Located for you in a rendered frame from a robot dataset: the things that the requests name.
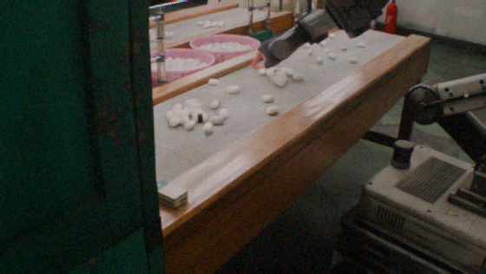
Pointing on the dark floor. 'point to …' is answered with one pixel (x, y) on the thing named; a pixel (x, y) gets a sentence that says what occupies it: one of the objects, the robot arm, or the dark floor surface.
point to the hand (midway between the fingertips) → (254, 65)
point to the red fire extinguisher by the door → (390, 18)
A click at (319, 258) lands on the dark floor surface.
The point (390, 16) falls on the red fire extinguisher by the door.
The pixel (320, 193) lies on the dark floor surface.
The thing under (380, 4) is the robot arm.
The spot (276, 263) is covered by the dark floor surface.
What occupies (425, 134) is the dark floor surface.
